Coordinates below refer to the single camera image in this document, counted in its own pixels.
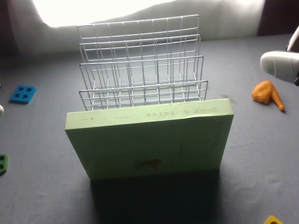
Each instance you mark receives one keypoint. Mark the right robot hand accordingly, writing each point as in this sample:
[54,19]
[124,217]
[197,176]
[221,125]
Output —
[278,63]

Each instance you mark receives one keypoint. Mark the blue four-hole block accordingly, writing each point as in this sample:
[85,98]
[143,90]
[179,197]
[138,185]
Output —
[16,99]

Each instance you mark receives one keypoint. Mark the orange toy chicken wing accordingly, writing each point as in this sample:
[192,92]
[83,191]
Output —
[262,93]

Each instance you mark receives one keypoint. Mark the grey table cloth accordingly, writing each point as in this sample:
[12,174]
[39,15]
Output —
[46,198]

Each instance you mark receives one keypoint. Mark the yellow block with hole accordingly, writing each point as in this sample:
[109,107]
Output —
[268,221]

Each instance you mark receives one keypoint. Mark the pale green book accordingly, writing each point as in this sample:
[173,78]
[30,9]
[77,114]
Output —
[149,144]

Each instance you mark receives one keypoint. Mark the white backdrop curtain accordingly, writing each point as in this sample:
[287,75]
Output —
[210,23]

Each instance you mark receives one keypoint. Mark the green block with holes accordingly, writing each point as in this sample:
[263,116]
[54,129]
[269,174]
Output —
[5,163]

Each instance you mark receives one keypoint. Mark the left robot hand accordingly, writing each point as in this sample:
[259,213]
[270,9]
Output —
[1,110]

